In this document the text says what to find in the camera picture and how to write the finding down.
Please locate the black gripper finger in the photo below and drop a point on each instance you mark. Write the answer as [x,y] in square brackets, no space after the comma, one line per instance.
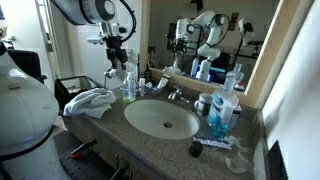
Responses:
[111,61]
[124,65]

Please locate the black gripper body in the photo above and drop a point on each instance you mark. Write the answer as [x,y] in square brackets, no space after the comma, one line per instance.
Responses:
[115,45]

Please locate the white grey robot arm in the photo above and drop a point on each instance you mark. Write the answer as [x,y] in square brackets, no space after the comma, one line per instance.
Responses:
[83,10]

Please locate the large white robot base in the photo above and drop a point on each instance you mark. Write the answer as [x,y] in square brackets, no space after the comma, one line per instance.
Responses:
[25,113]

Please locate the grey mesh basket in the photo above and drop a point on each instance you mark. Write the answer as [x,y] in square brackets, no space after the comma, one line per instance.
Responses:
[154,90]

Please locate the clear hand sanitizer bottle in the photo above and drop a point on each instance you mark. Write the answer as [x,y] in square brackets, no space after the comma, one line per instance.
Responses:
[129,88]

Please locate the dark pump bottle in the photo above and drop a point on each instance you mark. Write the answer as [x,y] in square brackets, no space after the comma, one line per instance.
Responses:
[147,71]

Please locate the small white bottle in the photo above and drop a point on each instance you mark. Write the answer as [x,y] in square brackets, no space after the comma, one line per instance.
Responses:
[142,87]

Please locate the white folded towel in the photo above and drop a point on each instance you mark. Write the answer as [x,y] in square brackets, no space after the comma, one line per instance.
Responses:
[90,102]

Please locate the black box with mirrored lid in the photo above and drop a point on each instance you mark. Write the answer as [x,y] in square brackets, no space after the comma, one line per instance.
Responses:
[71,88]

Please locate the chrome faucet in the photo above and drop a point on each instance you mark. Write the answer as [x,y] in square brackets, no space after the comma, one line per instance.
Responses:
[175,93]

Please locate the white sink basin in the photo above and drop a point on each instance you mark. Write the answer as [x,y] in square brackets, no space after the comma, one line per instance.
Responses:
[161,118]

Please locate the black office chair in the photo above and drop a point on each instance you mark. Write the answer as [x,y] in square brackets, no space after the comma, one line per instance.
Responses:
[28,65]

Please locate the white mug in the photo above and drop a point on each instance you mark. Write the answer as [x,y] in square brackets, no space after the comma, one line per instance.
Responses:
[203,104]

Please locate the wood framed mirror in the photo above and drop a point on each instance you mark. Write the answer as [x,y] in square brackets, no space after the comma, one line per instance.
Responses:
[213,43]

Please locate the blue mouthwash bottle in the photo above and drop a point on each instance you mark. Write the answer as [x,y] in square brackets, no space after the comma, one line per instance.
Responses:
[221,111]

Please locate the black perforated board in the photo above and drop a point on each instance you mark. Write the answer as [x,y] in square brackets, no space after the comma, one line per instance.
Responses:
[85,168]

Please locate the black round cap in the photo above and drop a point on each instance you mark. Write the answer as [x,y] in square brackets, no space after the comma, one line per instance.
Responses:
[196,149]

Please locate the white bottle with blue label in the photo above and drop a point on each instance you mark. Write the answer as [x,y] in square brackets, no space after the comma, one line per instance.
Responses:
[235,117]

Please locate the clear plastic wrapper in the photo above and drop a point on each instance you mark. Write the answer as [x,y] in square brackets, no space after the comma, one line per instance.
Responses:
[237,156]

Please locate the black comb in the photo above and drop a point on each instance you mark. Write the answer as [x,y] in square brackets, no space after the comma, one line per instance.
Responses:
[277,163]

